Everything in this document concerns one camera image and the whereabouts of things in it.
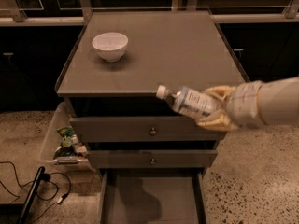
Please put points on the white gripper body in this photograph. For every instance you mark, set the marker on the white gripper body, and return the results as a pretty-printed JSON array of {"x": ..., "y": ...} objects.
[{"x": 244, "y": 104}]

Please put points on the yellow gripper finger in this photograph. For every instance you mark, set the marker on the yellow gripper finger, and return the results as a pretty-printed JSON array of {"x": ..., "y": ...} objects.
[
  {"x": 220, "y": 92},
  {"x": 217, "y": 122}
]

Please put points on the clear blue-label plastic bottle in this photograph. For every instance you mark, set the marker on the clear blue-label plastic bottle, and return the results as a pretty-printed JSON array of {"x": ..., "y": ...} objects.
[{"x": 188, "y": 102}]

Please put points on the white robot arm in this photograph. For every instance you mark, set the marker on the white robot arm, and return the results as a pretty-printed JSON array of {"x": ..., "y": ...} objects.
[{"x": 279, "y": 101}]

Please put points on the brass top drawer knob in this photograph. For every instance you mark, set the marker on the brass top drawer knob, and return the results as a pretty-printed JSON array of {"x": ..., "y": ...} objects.
[{"x": 152, "y": 131}]

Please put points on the grey middle drawer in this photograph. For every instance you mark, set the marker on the grey middle drawer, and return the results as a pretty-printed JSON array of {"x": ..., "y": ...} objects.
[{"x": 141, "y": 158}]

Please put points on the grey drawer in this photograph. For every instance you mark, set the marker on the grey drawer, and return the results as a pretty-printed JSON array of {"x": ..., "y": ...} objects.
[
  {"x": 137, "y": 129},
  {"x": 141, "y": 158},
  {"x": 152, "y": 196}
]

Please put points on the grey drawer cabinet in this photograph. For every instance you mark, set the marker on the grey drawer cabinet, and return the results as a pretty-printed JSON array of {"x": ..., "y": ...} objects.
[{"x": 164, "y": 48}]

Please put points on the grey bottom drawer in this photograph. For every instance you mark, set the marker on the grey bottom drawer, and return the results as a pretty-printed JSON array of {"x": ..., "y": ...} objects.
[{"x": 152, "y": 196}]

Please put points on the grey top drawer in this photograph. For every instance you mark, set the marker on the grey top drawer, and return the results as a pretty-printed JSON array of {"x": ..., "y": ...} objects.
[{"x": 137, "y": 129}]

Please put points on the white ceramic bowl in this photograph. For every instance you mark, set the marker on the white ceramic bowl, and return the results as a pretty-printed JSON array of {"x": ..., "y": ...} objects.
[{"x": 110, "y": 46}]

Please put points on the green snack packets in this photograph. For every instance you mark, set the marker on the green snack packets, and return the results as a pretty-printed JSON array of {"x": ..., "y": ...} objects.
[{"x": 69, "y": 144}]

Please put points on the clear plastic storage bin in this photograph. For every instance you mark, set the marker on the clear plastic storage bin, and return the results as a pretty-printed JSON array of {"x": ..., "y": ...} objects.
[{"x": 52, "y": 142}]

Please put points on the black flat bar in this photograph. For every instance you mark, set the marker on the black flat bar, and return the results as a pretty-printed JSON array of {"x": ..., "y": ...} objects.
[{"x": 31, "y": 195}]

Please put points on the metal railing frame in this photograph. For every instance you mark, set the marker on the metal railing frame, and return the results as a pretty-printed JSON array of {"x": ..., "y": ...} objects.
[{"x": 78, "y": 12}]

